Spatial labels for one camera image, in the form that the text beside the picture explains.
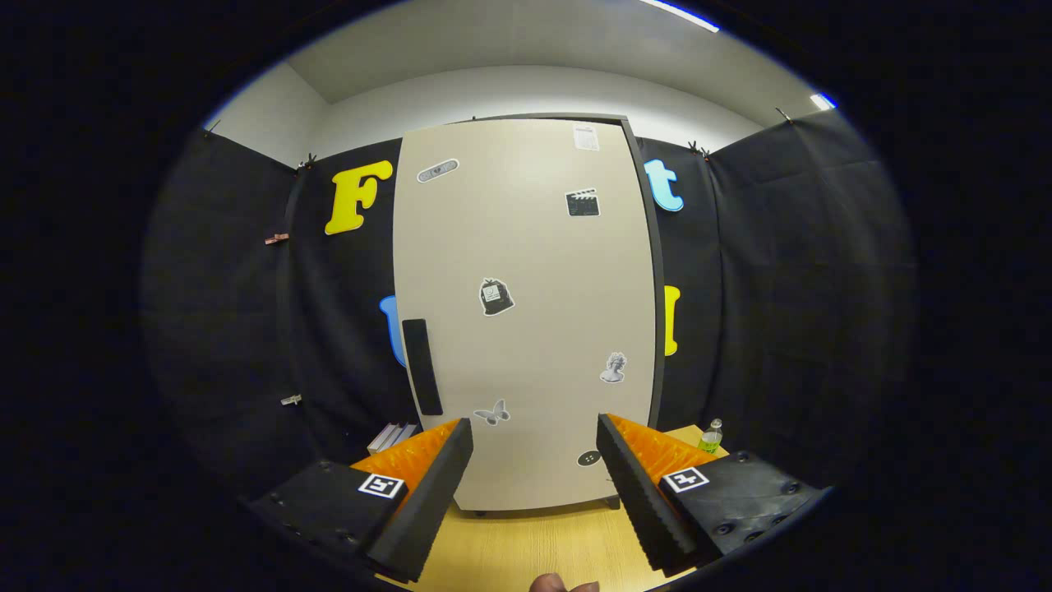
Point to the stack of white books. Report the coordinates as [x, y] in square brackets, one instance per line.
[386, 438]

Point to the beige shoe cabinet door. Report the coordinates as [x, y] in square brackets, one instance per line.
[526, 247]

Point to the green drink bottle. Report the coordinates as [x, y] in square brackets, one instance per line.
[712, 440]

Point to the black backdrop cloth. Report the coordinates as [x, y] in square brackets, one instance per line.
[781, 288]

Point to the small ceiling light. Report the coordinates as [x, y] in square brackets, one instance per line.
[822, 101]

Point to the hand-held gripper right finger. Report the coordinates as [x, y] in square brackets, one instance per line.
[637, 501]

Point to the long ceiling light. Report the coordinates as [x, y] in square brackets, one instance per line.
[682, 15]

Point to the grey shoe cabinet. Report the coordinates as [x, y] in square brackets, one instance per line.
[657, 312]

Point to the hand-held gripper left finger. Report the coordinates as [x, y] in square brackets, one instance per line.
[427, 501]

